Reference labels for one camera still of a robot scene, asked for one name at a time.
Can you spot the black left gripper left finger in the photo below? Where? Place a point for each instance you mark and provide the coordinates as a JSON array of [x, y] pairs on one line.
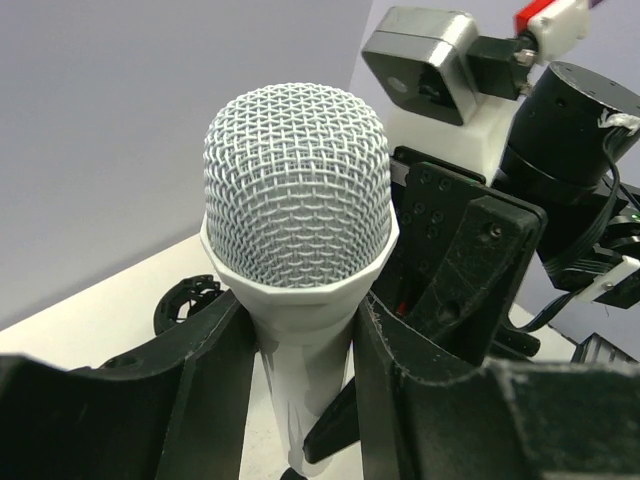
[[172, 408]]

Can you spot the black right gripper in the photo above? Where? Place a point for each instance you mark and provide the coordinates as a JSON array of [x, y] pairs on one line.
[[423, 332]]

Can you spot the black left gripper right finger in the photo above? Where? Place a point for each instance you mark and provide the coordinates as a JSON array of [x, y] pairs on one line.
[[425, 414]]

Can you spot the black shock mount stand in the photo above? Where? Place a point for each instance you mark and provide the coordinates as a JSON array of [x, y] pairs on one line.
[[185, 299]]

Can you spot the white microphone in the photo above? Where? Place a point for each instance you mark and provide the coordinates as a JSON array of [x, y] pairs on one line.
[[299, 223]]

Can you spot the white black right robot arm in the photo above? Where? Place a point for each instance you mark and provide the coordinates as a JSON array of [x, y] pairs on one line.
[[562, 147]]

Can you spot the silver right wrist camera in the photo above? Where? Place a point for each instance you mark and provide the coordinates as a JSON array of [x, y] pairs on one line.
[[418, 55]]

